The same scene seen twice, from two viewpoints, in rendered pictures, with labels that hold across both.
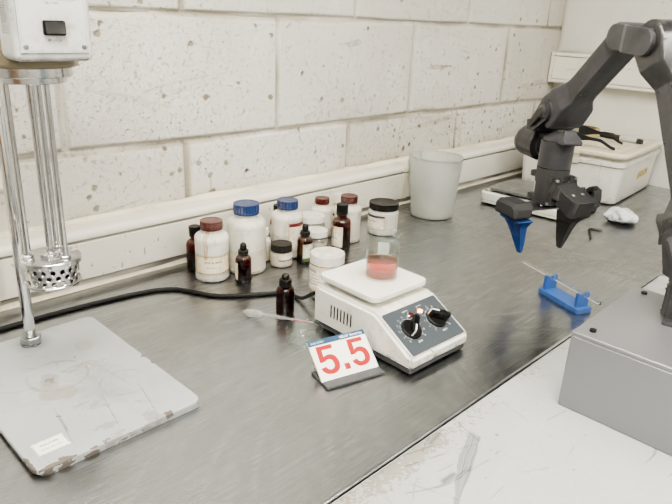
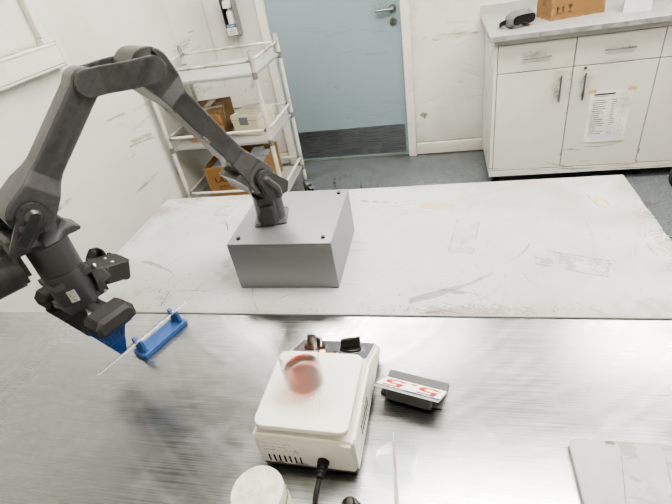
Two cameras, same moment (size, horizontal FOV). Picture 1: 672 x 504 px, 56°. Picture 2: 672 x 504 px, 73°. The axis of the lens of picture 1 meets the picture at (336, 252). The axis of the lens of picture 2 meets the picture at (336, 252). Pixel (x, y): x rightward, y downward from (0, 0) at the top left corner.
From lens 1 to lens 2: 1.05 m
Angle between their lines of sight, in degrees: 99
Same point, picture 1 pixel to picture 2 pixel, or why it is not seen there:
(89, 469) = not seen: outside the picture
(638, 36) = (147, 66)
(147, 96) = not seen: outside the picture
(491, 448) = (414, 291)
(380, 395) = (420, 356)
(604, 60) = (85, 113)
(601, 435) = (355, 266)
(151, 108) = not seen: outside the picture
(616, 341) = (328, 228)
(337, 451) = (498, 338)
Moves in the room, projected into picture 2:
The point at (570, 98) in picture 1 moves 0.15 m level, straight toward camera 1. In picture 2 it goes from (55, 179) to (169, 152)
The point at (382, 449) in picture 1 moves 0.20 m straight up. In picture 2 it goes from (470, 323) to (473, 220)
